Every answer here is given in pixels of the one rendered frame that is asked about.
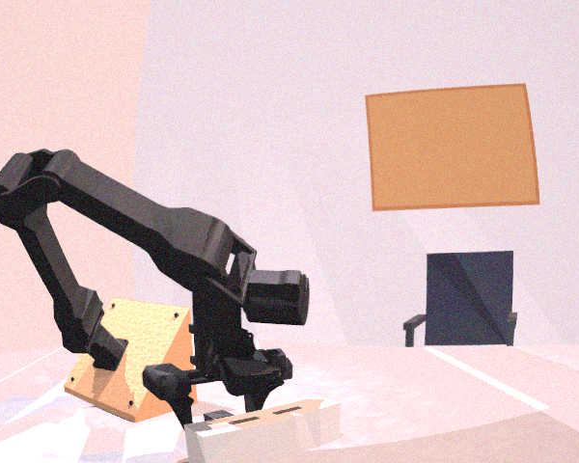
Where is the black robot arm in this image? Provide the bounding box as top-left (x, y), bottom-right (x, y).
top-left (0, 148), bottom-right (310, 396)

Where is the black two-prong plug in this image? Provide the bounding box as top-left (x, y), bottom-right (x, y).
top-left (203, 410), bottom-right (234, 421)

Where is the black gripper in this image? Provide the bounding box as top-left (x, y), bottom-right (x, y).
top-left (142, 318), bottom-right (293, 430)

